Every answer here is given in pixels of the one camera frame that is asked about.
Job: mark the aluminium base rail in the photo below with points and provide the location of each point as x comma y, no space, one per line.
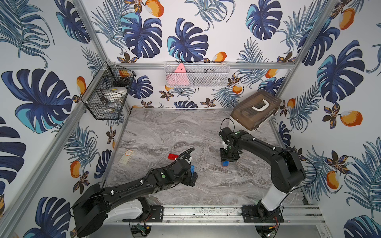
238,215

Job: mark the pink triangle object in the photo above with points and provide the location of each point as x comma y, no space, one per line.
179,77

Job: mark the brown lidded storage box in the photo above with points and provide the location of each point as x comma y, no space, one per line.
249,114

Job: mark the red lego brick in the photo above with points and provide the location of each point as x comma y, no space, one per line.
173,157

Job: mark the white wire shelf basket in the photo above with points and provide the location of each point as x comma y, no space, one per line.
202,74

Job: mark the black wire basket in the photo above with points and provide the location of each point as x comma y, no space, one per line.
108,76

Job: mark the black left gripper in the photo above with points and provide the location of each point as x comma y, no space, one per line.
193,178

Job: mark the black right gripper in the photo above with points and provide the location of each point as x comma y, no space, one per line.
223,157

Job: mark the white object in basket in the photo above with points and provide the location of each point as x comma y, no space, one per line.
114,94

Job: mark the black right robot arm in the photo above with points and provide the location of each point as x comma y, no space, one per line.
287,172

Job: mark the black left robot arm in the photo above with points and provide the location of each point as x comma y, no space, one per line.
91,209

